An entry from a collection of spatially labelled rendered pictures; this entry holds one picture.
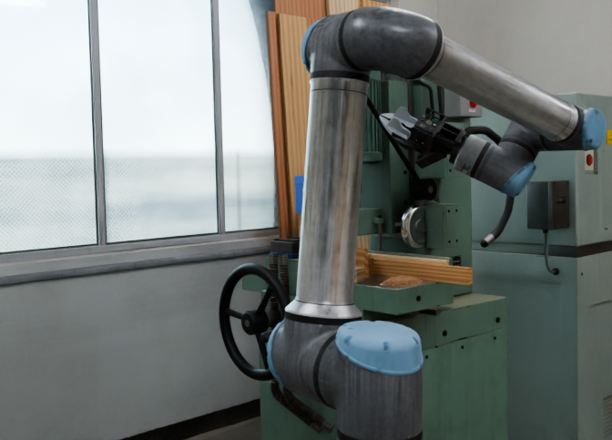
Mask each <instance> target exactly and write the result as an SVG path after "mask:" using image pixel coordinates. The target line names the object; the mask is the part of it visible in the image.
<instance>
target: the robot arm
mask: <svg viewBox="0 0 612 440"><path fill-rule="evenodd" d="M301 59H302V63H303V64H305V66H306V67H305V68H306V69H307V71H308V72H309V73H310V83H311V94H310V107H309V121H308V134H307V147H306V160H305V173H304V186H303V200H302V213H301V238H300V251H299V265H298V278H297V291H296V298H295V299H294V301H292V302H291V303H290V304H289V305H288V306H287V307H286V308H285V315H284V320H283V321H282V322H279V323H278V324H277V326H276V327H275V328H274V330H273V331H272V333H271V335H270V339H269V341H268V346H267V353H268V356H267V361H268V366H269V368H270V371H271V373H272V375H273V376H274V378H275V379H276V380H277V381H278V382H279V383H280V384H282V385H283V386H285V387H286V388H287V389H289V390H290V391H291V392H293V393H295V394H298V395H302V396H304V397H307V398H309V399H311V400H313V401H315V402H318V403H320V404H324V405H326V406H328V407H330V408H332V409H334V410H337V440H423V354H422V345H421V339H420V337H419V335H418V334H417V332H415V331H414V330H413V329H411V328H408V327H406V326H404V325H401V324H398V323H394V322H384V321H375V322H370V321H362V313H361V312H360V310H359V309H358V308H357V307H356V306H355V305H354V303H353V288H354V274H355V262H356V249H357V235H358V222H359V209H360V196H361V183H362V157H363V144H364V131H365V118H366V105H367V92H368V87H369V85H370V74H371V71H382V72H386V73H391V74H394V75H397V76H400V77H403V78H405V79H408V80H416V79H419V78H421V77H422V78H424V79H426V80H428V81H430V82H433V83H435V84H436V85H438V86H440V87H443V88H445V89H447V90H449V91H451V92H453V93H455V94H457V95H459V96H461V97H464V98H466V99H468V100H470V101H472V102H474V103H475V104H477V105H479V106H482V107H485V108H487V109H489V110H491V111H493V112H495V113H496V114H498V115H500V116H502V117H504V118H508V119H510V120H512V121H511V123H510V125H509V127H508V128H507V130H506V132H505V133H504V135H503V137H502V139H501V140H500V142H499V144H498V146H496V145H494V144H492V143H489V142H487V141H485V140H483V139H481V138H479V137H477V136H474V135H470V136H469V137H466V132H465V131H463V130H461V129H460V128H457V127H455V126H453V125H450V124H448V123H446V122H445V121H446V118H447V116H445V115H443V114H441V113H439V112H437V111H435V110H433V109H431V108H428V107H427V108H426V111H425V114H426V115H427V116H426V115H425V114H423V115H422V116H421V118H413V117H411V116H410V115H409V113H408V110H407V108H405V107H399V108H398V109H397V110H396V112H395V113H394V114H392V113H386V114H381V115H380V117H379V119H380V120H381V122H382V124H383V126H384V127H385V129H386V130H387V131H388V132H389V133H390V135H391V136H392V138H393V139H394V140H395V141H396V142H397V143H398V144H399V145H400V146H401V147H403V148H406V149H408V150H411V151H412V152H414V153H415V152H419V155H418V156H417V160H416V161H415V162H414V163H416V164H417V165H418V166H419V167H420V168H421V169H423V168H425V167H427V166H429V165H431V164H434V163H435V162H437V161H439V160H441V159H444V158H446V156H447V154H449V155H451V156H450V158H449V162H450V163H452V164H454V169H456V170H458V171H460V172H462V173H464V174H465V175H467V176H469V177H471V178H473V179H476V180H479V181H481V182H483V183H484V184H486V185H488V186H490V187H492V188H494V189H497V190H499V191H500V192H501V193H504V194H507V195H509V196H511V197H517V196H519V195H520V193H521V192H522V191H523V189H524V188H525V186H526V185H527V183H528V181H529V180H530V179H531V178H532V176H533V174H534V172H535V171H536V164H535V163H534V161H535V159H536V156H537V155H538V153H539V152H540V151H565V150H584V151H589V150H594V149H597V148H599V147H600V146H601V145H602V144H603V142H604V140H605V137H606V132H607V123H606V119H605V116H604V114H603V113H602V112H601V111H600V110H599V109H597V108H592V107H590V108H588V109H583V108H580V107H577V106H575V105H574V104H572V103H570V102H567V101H565V100H563V99H561V98H559V97H556V96H554V95H553V94H551V93H549V92H547V91H545V90H544V89H542V88H541V87H538V86H536V85H534V84H532V83H530V82H529V81H527V80H525V79H523V78H521V77H519V76H517V75H516V74H514V73H512V72H510V71H508V70H506V69H504V68H503V67H500V66H499V65H497V64H495V63H493V62H492V61H490V60H488V59H486V58H484V57H482V56H480V55H478V54H476V53H475V52H473V51H471V50H469V49H468V48H466V47H464V46H461V45H459V44H457V43H456V42H454V41H453V40H451V39H449V38H447V37H445V36H444V33H443V29H442V28H441V27H440V25H439V24H438V23H436V22H435V21H434V20H432V19H430V18H429V17H427V16H424V15H420V14H417V13H415V12H412V11H408V10H404V9H399V8H394V7H388V6H364V7H360V8H358V9H355V10H352V11H348V12H344V13H341V14H336V15H327V16H325V17H324V18H323V19H321V20H318V21H316V22H315V23H313V24H312V25H311V26H310V27H309V28H308V29H307V31H306V32H305V34H304V36H303V39H302V41H301ZM431 111H433V112H434V113H436V114H438V115H440V118H437V117H435V116H433V115H432V114H430V113H431ZM432 117H433V118H432ZM437 119H438V120H437ZM411 131H412V132H411Z"/></svg>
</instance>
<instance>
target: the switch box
mask: <svg viewBox="0 0 612 440"><path fill-rule="evenodd" d="M469 108H470V109H475V112H469ZM444 115H445V116H447V117H448V118H480V117H481V116H482V106H479V105H477V106H476V107H471V105H470V100H468V99H466V98H464V97H461V96H459V95H457V94H455V93H453V92H451V91H449V90H447V89H445V88H444Z"/></svg>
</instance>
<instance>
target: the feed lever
mask: <svg viewBox="0 0 612 440"><path fill-rule="evenodd" d="M367 106H368V107H369V109H370V110H371V112H372V113H373V115H374V116H375V118H376V120H377V121H378V123H379V124H380V126H381V127H382V130H383V131H384V133H385V134H386V136H387V138H388V139H389V140H390V141H391V143H392V145H393V147H394V148H395V150H396V152H397V153H398V155H399V156H400V158H401V160H402V161H403V163H404V165H405V166H406V168H407V169H408V170H409V172H410V173H411V175H412V177H413V179H414V180H413V182H412V184H411V187H410V193H411V196H412V198H413V199H414V200H434V201H436V202H441V198H440V197H438V196H437V195H436V193H437V187H436V184H435V182H434V180H433V179H419V177H418V175H417V174H416V172H415V171H414V169H413V167H412V165H411V163H410V162H409V160H408V159H407V157H406V156H405V155H404V153H403V151H402V149H401V148H400V146H399V145H398V143H397V142H396V141H395V140H394V139H393V138H392V136H391V135H390V133H389V132H388V131H387V130H386V129H385V127H384V126H383V124H382V122H381V120H380V119H379V117H380V114H379V112H378V111H377V109H376V107H375V106H374V104H373V103H372V101H371V100H370V98H369V97H368V95H367Z"/></svg>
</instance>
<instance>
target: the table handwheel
mask: <svg viewBox="0 0 612 440"><path fill-rule="evenodd" d="M246 275H256V276H259V277H260V278H262V279H263V280H264V281H265V282H267V283H268V284H269V286H268V288H267V290H266V292H265V294H264V296H263V298H262V300H261V302H260V305H259V307H258V309H257V310H251V311H246V312H244V313H241V312H236V311H234V310H232V309H230V300H231V296H232V293H233V291H234V288H235V286H236V284H237V283H238V281H239V280H240V279H241V278H242V277H244V276H246ZM273 292H274V294H275V296H276V298H277V300H278V303H279V305H280V310H278V311H275V312H265V308H266V306H267V304H268V301H269V299H270V297H271V295H272V293H273ZM290 303H291V300H290V298H289V295H288V293H287V292H286V290H285V288H284V286H283V285H282V283H281V281H280V280H279V278H278V277H277V276H276V275H275V274H274V273H273V272H272V271H270V270H269V269H267V268H266V267H264V266H262V265H259V264H256V263H247V264H243V265H241V266H239V267H238V268H237V269H235V270H234V271H233V272H232V273H231V274H230V275H229V277H228V279H227V280H226V281H225V284H224V286H223V289H222V292H221V295H220V300H219V326H220V331H221V335H222V339H223V342H224V344H225V347H226V349H227V352H228V354H229V357H230V358H231V360H232V362H234V363H235V365H236V366H237V367H238V368H239V369H240V370H241V371H242V372H243V373H244V374H245V375H247V376H248V377H249V378H251V379H254V380H257V381H269V380H271V379H273V378H274V376H273V375H272V373H271V371H270V368H269V366H268V361H267V356H268V353H267V350H266V346H265V343H264V342H263V341H262V340H261V339H260V336H261V335H262V333H265V332H266V331H267V330H268V328H269V327H270V326H274V325H277V324H278V323H279V322H281V314H282V320H284V315H285V308H286V307H287V306H288V305H289V304H290ZM230 316H232V317H235V318H238V319H240V320H241V326H242V328H243V330H244V332H245V333H246V334H248V335H253V334H255V336H256V339H257V342H258V345H259V347H260V353H261V357H262V360H263V363H264V367H265V369H258V368H255V367H253V366H252V365H250V364H249V363H248V362H247V361H246V360H245V359H244V357H243V356H242V355H241V353H240V351H239V349H238V347H237V344H236V343H235V340H234V337H233V334H232V330H231V326H230Z"/></svg>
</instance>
